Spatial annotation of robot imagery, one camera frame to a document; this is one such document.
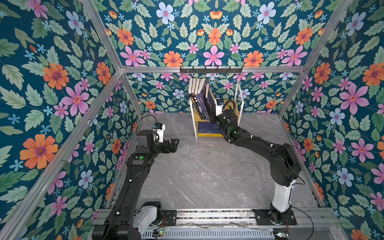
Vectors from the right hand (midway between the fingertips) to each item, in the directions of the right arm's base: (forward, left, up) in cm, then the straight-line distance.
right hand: (212, 105), depth 85 cm
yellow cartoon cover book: (-3, +1, -24) cm, 24 cm away
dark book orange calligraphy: (-3, +8, +8) cm, 12 cm away
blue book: (-1, +2, -19) cm, 19 cm away
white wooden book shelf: (+26, -23, -19) cm, 39 cm away
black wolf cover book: (-3, +10, +7) cm, 12 cm away
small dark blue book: (-3, +1, +5) cm, 6 cm away
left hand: (-19, +21, -4) cm, 29 cm away
